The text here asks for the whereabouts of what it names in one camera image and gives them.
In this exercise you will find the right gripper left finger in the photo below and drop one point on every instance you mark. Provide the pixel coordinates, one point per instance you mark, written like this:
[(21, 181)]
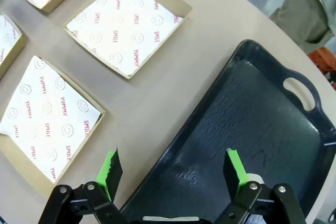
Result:
[(105, 171)]

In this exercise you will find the person in cream sweatshirt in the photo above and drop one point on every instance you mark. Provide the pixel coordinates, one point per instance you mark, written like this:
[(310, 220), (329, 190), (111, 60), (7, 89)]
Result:
[(302, 11)]

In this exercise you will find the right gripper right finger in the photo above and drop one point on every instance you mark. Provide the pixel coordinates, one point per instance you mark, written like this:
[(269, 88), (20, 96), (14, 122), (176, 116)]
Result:
[(237, 171)]

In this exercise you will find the orange stool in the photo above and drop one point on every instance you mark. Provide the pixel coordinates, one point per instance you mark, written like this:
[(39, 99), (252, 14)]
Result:
[(325, 58)]

